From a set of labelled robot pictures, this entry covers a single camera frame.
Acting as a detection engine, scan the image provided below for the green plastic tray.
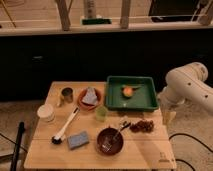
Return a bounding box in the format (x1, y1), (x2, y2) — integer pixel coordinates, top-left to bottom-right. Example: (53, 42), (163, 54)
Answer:
(105, 76), (158, 111)

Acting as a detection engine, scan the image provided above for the dark brown bowl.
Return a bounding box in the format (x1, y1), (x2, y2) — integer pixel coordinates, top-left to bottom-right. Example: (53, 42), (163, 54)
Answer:
(96, 127), (124, 156)

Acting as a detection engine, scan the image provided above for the grey folded cloth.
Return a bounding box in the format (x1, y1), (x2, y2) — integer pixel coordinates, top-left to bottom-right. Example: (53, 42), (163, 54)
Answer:
(82, 87), (98, 105)

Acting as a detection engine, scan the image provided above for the black pole stand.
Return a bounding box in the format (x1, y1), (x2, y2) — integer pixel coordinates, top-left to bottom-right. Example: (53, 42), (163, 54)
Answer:
(10, 122), (25, 171)

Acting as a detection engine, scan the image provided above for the orange fruit with leaf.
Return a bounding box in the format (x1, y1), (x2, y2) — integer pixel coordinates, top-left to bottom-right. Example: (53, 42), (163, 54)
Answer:
(122, 85), (140, 98)

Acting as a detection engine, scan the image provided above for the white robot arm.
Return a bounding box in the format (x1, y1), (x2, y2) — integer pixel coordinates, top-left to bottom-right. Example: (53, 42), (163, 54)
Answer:
(158, 62), (213, 125)

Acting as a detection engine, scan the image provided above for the blue sponge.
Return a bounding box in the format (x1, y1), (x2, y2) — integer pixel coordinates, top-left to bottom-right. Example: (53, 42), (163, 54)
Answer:
(68, 131), (89, 150)

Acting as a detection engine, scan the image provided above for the white handled dish brush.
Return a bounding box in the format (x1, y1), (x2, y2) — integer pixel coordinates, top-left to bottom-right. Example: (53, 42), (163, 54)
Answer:
(51, 107), (80, 145)

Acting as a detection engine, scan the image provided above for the dark monitor on shelf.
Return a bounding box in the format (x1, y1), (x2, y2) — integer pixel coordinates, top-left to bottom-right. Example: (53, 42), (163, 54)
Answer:
(149, 0), (199, 22)

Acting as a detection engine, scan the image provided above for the black cable on floor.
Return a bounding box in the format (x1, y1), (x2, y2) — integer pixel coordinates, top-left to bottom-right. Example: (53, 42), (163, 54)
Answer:
(168, 132), (213, 171)

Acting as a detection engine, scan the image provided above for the green box on shelf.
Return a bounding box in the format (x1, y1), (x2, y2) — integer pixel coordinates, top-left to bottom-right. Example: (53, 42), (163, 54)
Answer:
(82, 18), (112, 25)

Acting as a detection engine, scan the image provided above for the red-brown plate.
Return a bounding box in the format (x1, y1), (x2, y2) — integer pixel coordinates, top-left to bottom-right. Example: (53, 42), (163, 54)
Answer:
(77, 87), (101, 110)

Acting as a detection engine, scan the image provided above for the small green cup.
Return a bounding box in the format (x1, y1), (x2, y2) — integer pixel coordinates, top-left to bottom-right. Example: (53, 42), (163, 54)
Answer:
(95, 106), (108, 122)

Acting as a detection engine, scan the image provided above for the metal cup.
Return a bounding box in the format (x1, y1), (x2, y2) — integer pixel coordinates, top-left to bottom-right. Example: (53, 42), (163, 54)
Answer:
(61, 87), (73, 103)

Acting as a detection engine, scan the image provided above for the white cylindrical container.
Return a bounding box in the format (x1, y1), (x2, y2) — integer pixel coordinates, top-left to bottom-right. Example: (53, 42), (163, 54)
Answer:
(37, 104), (54, 122)

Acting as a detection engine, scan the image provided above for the metal spoon in bowl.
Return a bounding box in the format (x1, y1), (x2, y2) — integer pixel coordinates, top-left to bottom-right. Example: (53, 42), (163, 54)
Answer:
(102, 121), (131, 152)

